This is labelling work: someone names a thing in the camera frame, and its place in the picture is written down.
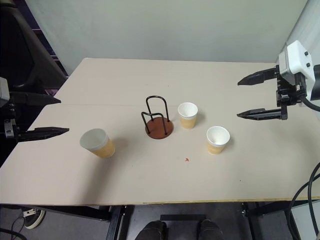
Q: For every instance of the dark rounded shape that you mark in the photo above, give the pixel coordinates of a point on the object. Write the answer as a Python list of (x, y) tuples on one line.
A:
[(211, 230), (152, 230)]

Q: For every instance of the white box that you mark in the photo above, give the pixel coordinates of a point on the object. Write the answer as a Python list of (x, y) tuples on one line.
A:
[(303, 225)]

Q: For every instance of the yellow white paper cup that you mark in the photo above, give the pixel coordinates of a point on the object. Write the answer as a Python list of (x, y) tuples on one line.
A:
[(105, 148), (187, 122), (215, 148)]

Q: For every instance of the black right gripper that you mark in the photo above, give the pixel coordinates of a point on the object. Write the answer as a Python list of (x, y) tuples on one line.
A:
[(287, 92)]

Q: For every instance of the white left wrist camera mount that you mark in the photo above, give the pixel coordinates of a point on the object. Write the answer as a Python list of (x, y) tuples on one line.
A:
[(3, 88)]

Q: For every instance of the small red scrap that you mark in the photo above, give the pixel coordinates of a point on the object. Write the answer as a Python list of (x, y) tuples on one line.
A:
[(186, 159)]

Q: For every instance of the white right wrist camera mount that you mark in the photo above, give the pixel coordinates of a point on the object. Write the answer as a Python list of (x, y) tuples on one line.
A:
[(298, 58)]

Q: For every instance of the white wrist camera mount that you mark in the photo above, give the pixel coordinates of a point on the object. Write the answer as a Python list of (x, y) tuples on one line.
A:
[(3, 88), (298, 58)]

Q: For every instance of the black white sneaker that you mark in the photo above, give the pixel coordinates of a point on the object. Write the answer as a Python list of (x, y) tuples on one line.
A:
[(33, 220)]

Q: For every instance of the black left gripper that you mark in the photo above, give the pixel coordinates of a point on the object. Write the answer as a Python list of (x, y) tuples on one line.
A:
[(8, 115)]

